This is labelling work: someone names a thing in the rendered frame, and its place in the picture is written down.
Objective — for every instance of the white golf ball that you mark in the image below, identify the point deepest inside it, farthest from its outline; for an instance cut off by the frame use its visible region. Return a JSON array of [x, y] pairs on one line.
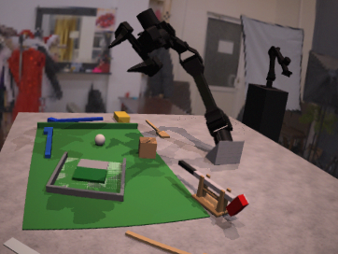
[[100, 139]]

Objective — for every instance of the yellow block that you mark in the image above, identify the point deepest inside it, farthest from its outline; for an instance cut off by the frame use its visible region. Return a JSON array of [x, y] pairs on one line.
[[121, 116]]

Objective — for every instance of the green mat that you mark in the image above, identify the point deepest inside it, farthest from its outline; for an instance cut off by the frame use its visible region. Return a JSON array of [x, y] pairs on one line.
[[153, 194]]

